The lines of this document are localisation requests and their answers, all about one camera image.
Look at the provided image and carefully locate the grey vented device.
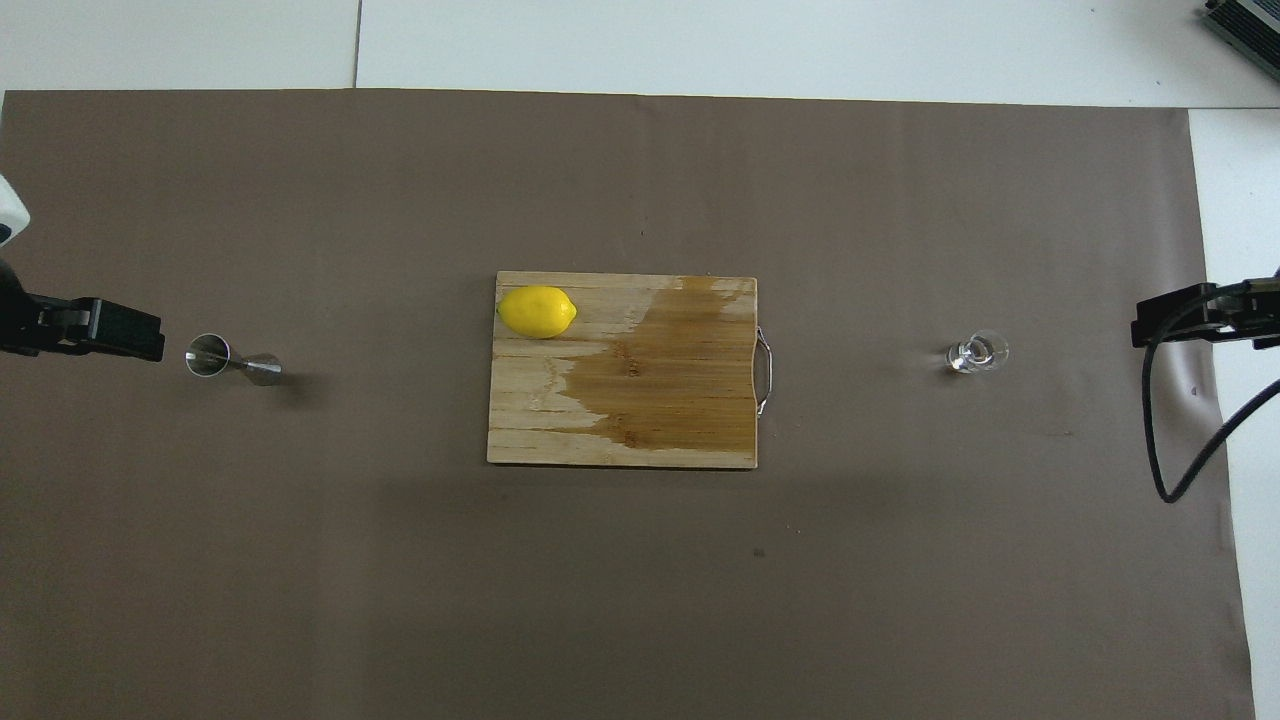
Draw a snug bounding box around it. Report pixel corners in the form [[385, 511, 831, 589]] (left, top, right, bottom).
[[1200, 0, 1280, 56]]

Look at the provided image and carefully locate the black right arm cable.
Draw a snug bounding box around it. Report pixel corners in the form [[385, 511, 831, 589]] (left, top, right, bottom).
[[1142, 285, 1280, 503]]

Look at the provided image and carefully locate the small clear glass cup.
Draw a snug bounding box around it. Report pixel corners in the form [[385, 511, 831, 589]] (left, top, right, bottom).
[[946, 329, 1010, 377]]

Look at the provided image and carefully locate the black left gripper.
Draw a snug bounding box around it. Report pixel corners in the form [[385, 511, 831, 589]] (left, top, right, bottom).
[[0, 258, 166, 363]]

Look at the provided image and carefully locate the brown paper table mat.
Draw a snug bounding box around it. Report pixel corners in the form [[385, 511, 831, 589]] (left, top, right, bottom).
[[0, 88, 1258, 720]]

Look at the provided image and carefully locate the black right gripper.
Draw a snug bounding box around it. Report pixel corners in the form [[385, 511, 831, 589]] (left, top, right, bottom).
[[1131, 268, 1280, 351]]

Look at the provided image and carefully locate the wooden cutting board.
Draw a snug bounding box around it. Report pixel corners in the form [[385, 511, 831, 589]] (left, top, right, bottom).
[[487, 271, 776, 470]]

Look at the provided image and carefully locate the steel double jigger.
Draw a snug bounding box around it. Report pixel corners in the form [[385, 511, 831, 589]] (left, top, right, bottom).
[[185, 333, 283, 387]]

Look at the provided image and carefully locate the yellow lemon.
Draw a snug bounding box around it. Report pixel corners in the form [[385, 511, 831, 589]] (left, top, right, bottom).
[[497, 285, 579, 340]]

